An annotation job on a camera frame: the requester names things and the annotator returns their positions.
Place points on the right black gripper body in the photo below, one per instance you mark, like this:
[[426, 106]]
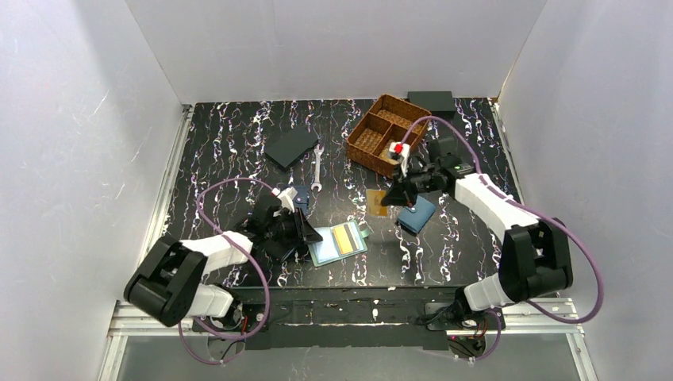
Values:
[[409, 179]]

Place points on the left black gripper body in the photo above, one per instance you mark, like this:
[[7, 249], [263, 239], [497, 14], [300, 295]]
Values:
[[297, 229]]

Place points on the gold credit card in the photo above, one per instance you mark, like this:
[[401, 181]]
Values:
[[374, 203], [347, 239]]

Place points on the green card holder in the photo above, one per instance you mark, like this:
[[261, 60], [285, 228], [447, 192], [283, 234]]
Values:
[[326, 252]]

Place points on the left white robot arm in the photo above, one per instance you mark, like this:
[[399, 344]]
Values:
[[168, 283]]

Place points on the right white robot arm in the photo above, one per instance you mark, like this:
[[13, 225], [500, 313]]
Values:
[[535, 255]]

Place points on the light blue card holder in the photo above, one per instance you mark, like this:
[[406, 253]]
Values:
[[414, 218]]

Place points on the navy blue card holder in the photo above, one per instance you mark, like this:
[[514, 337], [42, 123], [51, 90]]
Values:
[[302, 199]]

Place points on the brown woven divided basket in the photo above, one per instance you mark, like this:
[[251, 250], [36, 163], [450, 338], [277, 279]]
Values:
[[386, 122]]

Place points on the black rectangular box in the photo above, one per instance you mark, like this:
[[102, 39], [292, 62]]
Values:
[[438, 103]]

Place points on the black flat square pad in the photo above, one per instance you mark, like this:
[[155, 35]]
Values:
[[290, 148]]

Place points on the silver open-end wrench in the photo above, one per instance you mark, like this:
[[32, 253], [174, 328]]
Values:
[[316, 184]]

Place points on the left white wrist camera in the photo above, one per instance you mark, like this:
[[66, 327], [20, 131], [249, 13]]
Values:
[[286, 197]]

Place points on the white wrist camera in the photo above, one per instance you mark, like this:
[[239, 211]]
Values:
[[400, 153], [286, 197]]

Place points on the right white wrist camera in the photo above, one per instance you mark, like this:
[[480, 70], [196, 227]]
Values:
[[400, 153]]

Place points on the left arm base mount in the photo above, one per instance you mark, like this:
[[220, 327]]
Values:
[[247, 318]]

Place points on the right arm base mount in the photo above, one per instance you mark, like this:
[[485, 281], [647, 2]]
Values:
[[487, 326]]

